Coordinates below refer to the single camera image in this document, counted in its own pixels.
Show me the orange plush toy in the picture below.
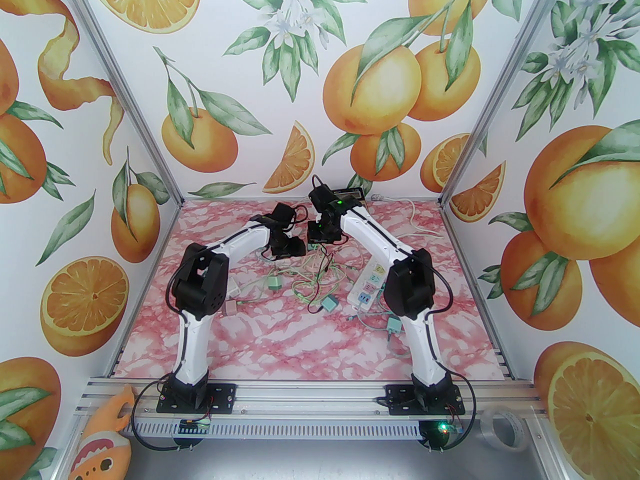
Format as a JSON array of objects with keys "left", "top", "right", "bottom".
[{"left": 66, "top": 384, "right": 135, "bottom": 480}]

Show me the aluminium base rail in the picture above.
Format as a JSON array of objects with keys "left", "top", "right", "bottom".
[{"left": 74, "top": 375, "right": 548, "bottom": 421}]

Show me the aluminium frame post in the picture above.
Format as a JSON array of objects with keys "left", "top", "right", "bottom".
[
  {"left": 52, "top": 0, "right": 185, "bottom": 206},
  {"left": 439, "top": 0, "right": 577, "bottom": 206}
]

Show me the thin black cable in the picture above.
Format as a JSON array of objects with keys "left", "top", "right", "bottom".
[{"left": 307, "top": 250, "right": 333, "bottom": 315}]

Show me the green charging cable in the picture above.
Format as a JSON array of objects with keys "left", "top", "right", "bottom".
[{"left": 235, "top": 258, "right": 352, "bottom": 315}]

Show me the black base power cable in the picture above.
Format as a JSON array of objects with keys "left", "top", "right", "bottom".
[
  {"left": 127, "top": 382, "right": 213, "bottom": 455},
  {"left": 419, "top": 375, "right": 482, "bottom": 455}
]

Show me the clear tape roll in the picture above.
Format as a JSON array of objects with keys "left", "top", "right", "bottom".
[{"left": 481, "top": 404, "right": 529, "bottom": 455}]

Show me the pink marble table mat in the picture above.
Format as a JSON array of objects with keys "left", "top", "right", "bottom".
[{"left": 107, "top": 198, "right": 508, "bottom": 381}]

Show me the teal charging cable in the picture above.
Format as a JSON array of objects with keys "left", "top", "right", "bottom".
[{"left": 345, "top": 298, "right": 418, "bottom": 360}]

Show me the white power strip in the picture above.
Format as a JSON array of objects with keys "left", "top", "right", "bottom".
[{"left": 349, "top": 260, "right": 388, "bottom": 311}]

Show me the white slotted cable duct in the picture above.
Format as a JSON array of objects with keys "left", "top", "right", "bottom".
[{"left": 129, "top": 419, "right": 426, "bottom": 441}]

